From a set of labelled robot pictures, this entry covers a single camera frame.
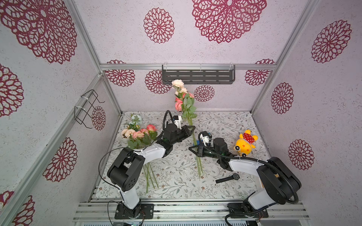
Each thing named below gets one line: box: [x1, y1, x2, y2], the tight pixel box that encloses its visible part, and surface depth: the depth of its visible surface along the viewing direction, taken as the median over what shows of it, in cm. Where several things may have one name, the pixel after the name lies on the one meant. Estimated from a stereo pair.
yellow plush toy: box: [233, 129, 259, 158], surface depth 96 cm
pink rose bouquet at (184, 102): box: [171, 79, 205, 178], surface depth 85 cm
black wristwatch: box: [215, 173, 241, 184], surface depth 87 cm
